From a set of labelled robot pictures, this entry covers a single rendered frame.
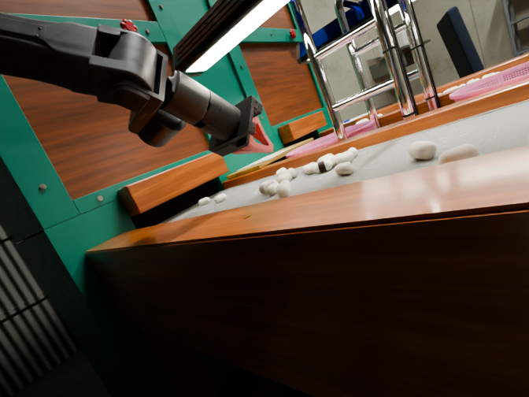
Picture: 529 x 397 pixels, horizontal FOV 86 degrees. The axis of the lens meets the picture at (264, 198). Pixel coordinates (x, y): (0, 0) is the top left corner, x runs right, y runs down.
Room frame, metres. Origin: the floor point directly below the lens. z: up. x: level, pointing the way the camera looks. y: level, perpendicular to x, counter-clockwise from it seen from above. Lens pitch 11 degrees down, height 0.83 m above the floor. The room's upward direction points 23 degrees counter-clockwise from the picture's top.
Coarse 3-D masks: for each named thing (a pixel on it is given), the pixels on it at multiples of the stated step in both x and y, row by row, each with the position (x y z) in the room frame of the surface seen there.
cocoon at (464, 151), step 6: (468, 144) 0.25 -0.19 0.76; (450, 150) 0.25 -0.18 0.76; (456, 150) 0.25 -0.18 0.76; (462, 150) 0.25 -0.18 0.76; (468, 150) 0.24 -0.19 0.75; (474, 150) 0.24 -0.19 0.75; (444, 156) 0.25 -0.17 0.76; (450, 156) 0.25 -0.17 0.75; (456, 156) 0.25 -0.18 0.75; (462, 156) 0.25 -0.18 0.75; (468, 156) 0.24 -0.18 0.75; (474, 156) 0.24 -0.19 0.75; (438, 162) 0.26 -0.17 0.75; (444, 162) 0.25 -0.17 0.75
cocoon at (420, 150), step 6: (414, 144) 0.33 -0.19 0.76; (420, 144) 0.32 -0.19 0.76; (426, 144) 0.31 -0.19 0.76; (432, 144) 0.31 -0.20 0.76; (414, 150) 0.33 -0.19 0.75; (420, 150) 0.32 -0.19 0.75; (426, 150) 0.31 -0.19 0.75; (432, 150) 0.31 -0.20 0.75; (414, 156) 0.33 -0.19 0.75; (420, 156) 0.32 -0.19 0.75; (426, 156) 0.31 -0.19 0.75; (432, 156) 0.31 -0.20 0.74
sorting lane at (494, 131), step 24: (480, 120) 0.40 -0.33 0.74; (504, 120) 0.35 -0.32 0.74; (528, 120) 0.31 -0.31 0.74; (384, 144) 0.53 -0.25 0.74; (408, 144) 0.44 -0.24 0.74; (456, 144) 0.33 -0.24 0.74; (480, 144) 0.29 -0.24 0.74; (504, 144) 0.26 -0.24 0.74; (528, 144) 0.24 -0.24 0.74; (360, 168) 0.42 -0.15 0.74; (384, 168) 0.36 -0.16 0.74; (408, 168) 0.32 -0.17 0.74; (240, 192) 0.69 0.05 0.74; (192, 216) 0.64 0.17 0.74
